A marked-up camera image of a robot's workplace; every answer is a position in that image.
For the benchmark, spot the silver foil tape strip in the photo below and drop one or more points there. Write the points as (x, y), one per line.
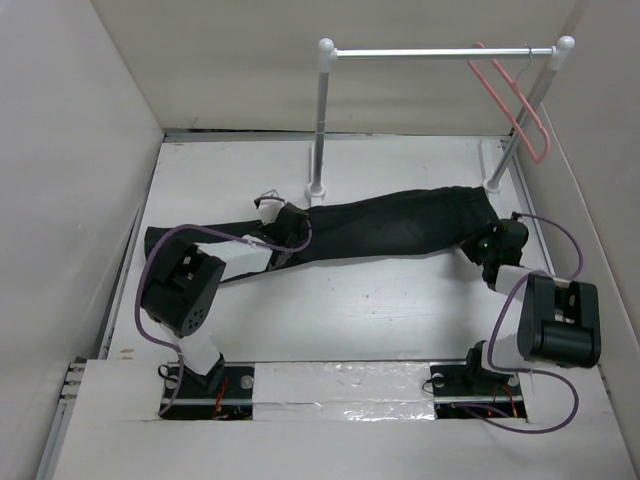
(342, 391)

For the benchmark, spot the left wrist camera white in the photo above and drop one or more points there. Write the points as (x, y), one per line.
(268, 206)

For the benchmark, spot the white metal clothes rack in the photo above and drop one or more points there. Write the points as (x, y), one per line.
(528, 128)

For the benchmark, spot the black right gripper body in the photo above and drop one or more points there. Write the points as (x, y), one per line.
(479, 247)

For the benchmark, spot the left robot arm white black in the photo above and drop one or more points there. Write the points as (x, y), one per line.
(183, 272)

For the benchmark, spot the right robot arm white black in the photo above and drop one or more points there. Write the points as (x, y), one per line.
(544, 318)

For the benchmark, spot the black trousers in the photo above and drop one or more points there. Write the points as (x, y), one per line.
(413, 222)

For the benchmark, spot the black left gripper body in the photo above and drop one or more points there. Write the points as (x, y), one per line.
(297, 243)

